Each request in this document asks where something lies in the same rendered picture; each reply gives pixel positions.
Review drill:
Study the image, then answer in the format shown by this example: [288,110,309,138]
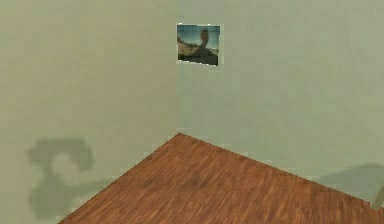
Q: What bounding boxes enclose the framed landscape wall picture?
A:
[176,23,222,67]

